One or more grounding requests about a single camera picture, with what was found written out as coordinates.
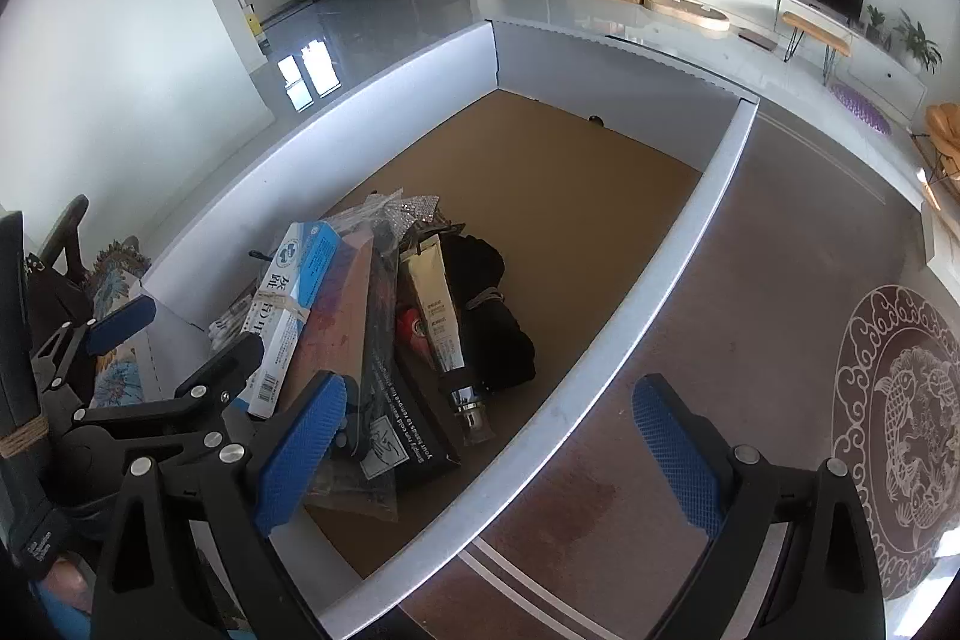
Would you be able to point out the black printed box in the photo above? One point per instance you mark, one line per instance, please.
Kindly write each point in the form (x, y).
(412, 415)

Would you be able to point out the floral cushion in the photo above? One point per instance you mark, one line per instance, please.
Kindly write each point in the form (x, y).
(120, 280)

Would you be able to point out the wooden bench with hairpin legs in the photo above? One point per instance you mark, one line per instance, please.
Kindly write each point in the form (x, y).
(816, 25)

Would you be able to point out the beige cosmetic tube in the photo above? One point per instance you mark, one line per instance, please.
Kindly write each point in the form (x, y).
(439, 317)

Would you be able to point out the dark wooden armchair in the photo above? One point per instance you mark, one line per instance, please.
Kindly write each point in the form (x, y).
(64, 227)

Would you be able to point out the beige oval board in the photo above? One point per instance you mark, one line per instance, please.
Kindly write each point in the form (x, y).
(686, 12)

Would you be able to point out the silver rhinestone hair clip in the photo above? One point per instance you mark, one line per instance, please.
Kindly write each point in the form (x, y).
(420, 211)

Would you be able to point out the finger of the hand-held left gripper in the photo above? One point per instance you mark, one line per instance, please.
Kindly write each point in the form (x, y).
(217, 370)
(120, 325)

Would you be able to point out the white blue paper box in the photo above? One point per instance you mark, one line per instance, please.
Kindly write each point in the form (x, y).
(292, 302)

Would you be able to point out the long clear plastic sleeve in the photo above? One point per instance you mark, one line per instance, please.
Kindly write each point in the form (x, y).
(379, 310)

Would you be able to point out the small potted plant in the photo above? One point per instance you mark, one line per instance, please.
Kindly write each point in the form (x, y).
(875, 21)

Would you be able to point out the black cloth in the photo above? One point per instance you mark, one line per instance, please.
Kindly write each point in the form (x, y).
(495, 340)

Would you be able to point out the potted plant in white pot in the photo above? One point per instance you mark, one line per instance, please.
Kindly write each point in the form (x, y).
(916, 40)

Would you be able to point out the orange lounge chair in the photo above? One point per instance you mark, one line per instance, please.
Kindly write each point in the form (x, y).
(945, 145)

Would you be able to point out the purple mat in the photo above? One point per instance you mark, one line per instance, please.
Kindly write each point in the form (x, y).
(862, 108)

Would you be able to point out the large white cardboard box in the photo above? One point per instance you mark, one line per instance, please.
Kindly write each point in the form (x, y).
(600, 183)

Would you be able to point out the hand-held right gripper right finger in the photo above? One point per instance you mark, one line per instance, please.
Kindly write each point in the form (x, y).
(675, 452)

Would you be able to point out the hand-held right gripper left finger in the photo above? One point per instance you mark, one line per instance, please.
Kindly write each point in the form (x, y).
(300, 452)

